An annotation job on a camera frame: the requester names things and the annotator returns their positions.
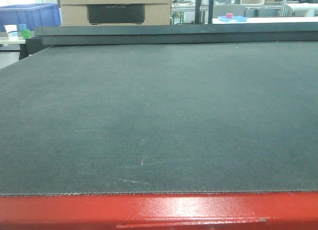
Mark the dark grey table mat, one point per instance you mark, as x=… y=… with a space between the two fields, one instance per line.
x=197 y=118

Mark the blue tray background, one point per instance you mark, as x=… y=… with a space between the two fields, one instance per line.
x=233 y=19

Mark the grey chair back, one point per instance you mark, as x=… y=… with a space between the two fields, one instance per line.
x=223 y=9

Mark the dark grey stacked boards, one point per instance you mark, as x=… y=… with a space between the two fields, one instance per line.
x=178 y=34

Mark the cardboard box with black print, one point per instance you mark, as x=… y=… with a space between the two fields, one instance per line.
x=115 y=12

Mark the blue plastic crate background left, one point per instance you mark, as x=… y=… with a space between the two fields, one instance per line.
x=33 y=15

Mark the green small cup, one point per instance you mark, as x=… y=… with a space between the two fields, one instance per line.
x=25 y=34

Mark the light blue small cup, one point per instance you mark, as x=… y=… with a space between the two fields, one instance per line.
x=22 y=27

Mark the white paper cup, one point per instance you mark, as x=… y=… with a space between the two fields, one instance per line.
x=11 y=30

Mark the white side table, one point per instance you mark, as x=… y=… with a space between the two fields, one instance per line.
x=7 y=40

